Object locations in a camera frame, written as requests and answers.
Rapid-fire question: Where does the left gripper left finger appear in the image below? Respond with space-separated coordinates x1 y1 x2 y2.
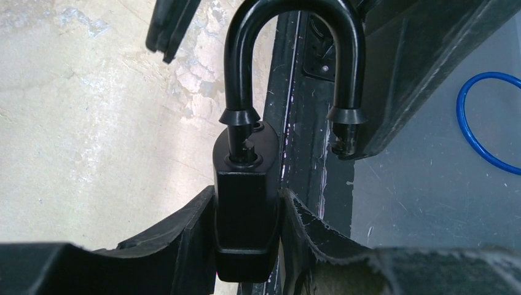
1 186 216 294

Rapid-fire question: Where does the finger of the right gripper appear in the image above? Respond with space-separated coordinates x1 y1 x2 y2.
146 0 200 64
331 1 520 160

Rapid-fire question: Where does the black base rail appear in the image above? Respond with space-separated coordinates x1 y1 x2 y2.
238 12 361 294

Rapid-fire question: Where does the blue cable loop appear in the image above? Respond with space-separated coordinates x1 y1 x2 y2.
455 72 521 176

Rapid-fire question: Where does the black padlock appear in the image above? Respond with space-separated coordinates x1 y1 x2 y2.
213 1 366 283

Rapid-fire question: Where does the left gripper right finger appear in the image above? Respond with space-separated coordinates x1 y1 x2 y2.
280 189 520 294

